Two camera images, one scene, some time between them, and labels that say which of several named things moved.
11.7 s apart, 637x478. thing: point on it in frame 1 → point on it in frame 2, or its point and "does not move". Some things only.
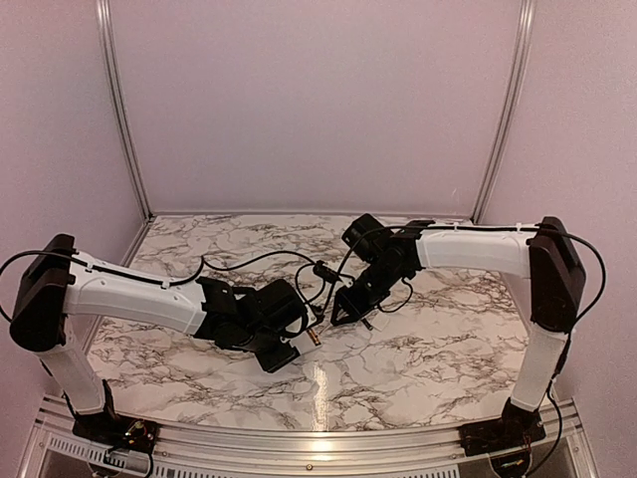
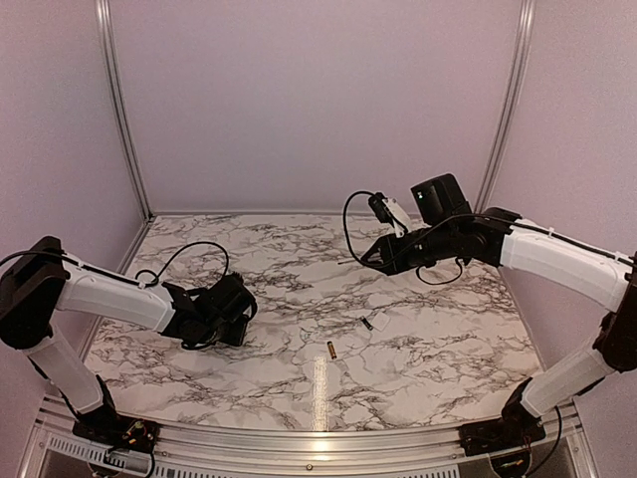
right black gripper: (354, 310) → (386, 243)
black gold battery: (366, 324) does not move
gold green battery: (314, 337) → (331, 350)
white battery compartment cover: (379, 322) does not move
